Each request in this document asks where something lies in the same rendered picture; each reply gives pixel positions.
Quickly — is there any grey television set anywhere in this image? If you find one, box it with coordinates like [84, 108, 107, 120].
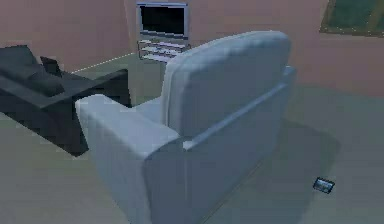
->
[135, 1, 190, 40]

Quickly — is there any black sofa cushion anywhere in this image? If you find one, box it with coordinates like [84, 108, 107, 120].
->
[39, 55, 64, 78]

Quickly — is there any grey slatted television stand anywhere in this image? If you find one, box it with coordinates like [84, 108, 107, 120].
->
[137, 38, 192, 64]

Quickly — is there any pale blue armchair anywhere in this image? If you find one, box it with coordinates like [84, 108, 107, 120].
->
[75, 30, 298, 224]

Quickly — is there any black sofa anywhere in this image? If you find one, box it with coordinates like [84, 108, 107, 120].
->
[0, 44, 132, 158]

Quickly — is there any small dark flat device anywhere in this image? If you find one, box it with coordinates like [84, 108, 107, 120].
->
[312, 177, 336, 195]

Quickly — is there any green framed wall picture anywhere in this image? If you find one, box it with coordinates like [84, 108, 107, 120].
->
[319, 0, 384, 38]

